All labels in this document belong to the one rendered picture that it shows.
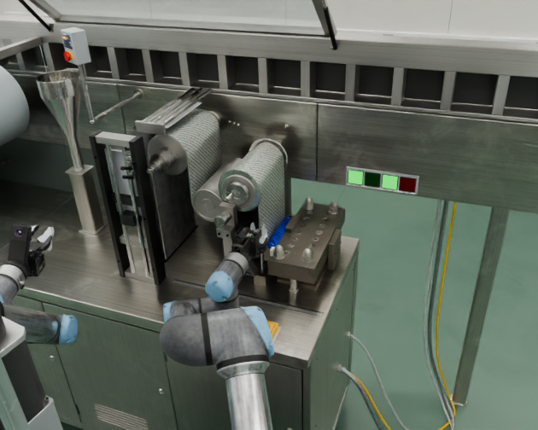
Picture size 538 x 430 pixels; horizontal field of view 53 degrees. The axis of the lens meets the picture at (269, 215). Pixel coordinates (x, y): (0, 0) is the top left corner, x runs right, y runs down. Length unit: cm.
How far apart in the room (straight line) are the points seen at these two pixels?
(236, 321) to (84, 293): 89
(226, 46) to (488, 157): 93
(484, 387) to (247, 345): 186
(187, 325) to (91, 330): 90
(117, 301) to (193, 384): 39
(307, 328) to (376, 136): 67
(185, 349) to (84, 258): 102
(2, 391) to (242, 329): 56
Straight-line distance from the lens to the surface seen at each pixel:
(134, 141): 167
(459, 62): 176
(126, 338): 199
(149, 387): 213
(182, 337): 120
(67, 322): 148
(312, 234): 189
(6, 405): 80
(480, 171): 187
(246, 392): 118
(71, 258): 217
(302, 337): 169
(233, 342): 119
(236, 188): 169
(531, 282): 360
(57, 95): 203
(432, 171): 188
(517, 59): 175
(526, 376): 301
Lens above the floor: 208
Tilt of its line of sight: 31 degrees down
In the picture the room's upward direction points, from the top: 2 degrees counter-clockwise
